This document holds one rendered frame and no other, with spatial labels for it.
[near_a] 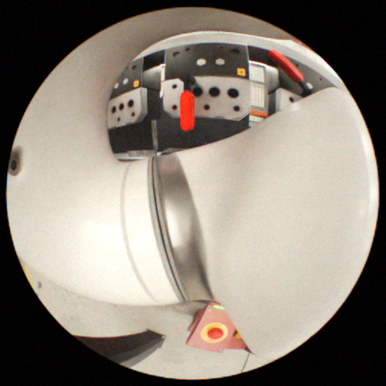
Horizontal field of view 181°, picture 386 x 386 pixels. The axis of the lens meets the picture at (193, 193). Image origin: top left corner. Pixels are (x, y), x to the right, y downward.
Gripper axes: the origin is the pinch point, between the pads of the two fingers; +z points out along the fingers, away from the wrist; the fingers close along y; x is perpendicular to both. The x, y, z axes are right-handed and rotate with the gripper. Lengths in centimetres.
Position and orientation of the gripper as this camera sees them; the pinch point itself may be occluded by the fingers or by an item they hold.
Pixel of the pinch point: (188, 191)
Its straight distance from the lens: 31.3
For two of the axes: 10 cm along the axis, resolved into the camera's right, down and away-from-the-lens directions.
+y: -1.2, -9.9, -0.8
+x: -9.7, 1.3, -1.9
